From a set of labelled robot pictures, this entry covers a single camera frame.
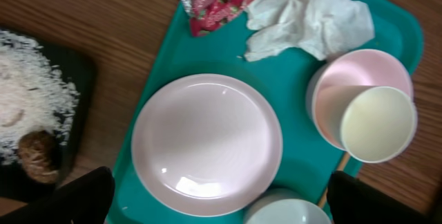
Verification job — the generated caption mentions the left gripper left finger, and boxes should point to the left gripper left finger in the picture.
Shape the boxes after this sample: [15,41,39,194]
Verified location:
[1,167,115,224]

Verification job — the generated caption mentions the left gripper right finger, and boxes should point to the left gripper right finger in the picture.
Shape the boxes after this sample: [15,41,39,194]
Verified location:
[327,171,441,224]

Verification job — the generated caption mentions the grey bowl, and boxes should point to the grey bowl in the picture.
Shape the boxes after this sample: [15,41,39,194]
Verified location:
[243,188,332,224]

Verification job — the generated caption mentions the brown food piece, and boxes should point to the brown food piece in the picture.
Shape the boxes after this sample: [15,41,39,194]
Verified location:
[17,131,59,184]

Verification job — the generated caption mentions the rice leftovers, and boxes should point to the rice leftovers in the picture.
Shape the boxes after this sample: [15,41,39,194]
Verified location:
[1,30,79,165]

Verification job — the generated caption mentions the pink plate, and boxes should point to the pink plate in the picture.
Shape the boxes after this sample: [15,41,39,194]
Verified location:
[131,73,283,217]

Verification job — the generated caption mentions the white napkin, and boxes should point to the white napkin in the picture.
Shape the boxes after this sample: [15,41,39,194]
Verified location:
[244,0,375,62]

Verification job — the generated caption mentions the wooden chopstick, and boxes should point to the wooden chopstick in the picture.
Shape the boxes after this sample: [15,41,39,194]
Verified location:
[317,152,351,209]

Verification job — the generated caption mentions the teal serving tray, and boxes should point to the teal serving tray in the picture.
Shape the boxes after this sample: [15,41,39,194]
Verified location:
[105,0,425,224]

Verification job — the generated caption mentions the black tray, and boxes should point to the black tray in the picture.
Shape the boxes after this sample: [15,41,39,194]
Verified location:
[1,37,97,203]

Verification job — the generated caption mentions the cream paper cup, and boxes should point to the cream paper cup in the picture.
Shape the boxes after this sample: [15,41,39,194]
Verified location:
[315,86,417,163]

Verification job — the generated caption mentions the pink bowl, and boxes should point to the pink bowl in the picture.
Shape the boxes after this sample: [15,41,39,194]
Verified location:
[305,49,414,150]

